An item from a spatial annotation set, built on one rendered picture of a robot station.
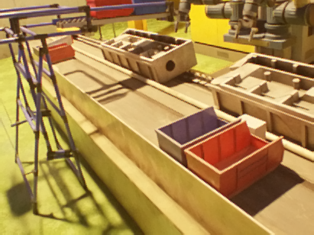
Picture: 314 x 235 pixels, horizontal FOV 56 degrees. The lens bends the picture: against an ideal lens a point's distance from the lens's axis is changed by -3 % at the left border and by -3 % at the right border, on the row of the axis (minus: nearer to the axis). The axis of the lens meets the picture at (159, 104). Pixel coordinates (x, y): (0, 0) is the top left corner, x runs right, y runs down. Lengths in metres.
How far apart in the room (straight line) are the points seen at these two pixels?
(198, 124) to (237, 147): 0.22
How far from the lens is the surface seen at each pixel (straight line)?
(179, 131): 1.35
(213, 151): 1.22
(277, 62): 1.72
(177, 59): 2.19
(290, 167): 1.29
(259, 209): 1.10
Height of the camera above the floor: 1.52
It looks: 24 degrees down
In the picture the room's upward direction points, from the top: 8 degrees counter-clockwise
